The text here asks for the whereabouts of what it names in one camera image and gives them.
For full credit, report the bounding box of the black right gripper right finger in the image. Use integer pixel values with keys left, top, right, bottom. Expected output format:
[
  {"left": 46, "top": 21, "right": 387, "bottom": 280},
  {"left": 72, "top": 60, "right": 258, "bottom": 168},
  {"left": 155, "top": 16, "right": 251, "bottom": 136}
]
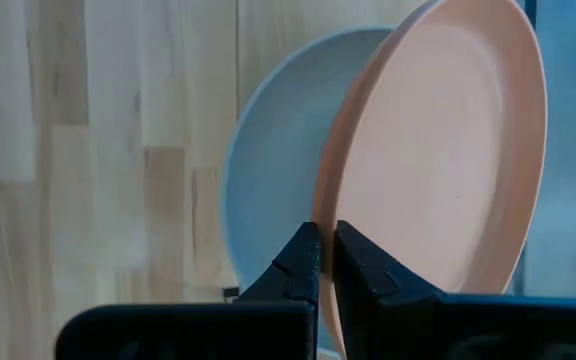
[{"left": 334, "top": 219, "right": 576, "bottom": 360}]

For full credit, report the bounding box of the peach plate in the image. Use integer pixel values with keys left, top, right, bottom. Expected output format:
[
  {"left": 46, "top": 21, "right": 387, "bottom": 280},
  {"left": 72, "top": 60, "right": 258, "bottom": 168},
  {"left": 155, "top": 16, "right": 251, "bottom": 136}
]
[{"left": 310, "top": 0, "right": 549, "bottom": 360}]

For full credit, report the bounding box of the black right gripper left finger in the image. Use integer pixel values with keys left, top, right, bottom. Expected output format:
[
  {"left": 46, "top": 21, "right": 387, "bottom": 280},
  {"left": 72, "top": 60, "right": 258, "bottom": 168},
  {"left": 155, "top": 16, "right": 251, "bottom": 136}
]
[{"left": 55, "top": 222, "right": 322, "bottom": 360}]

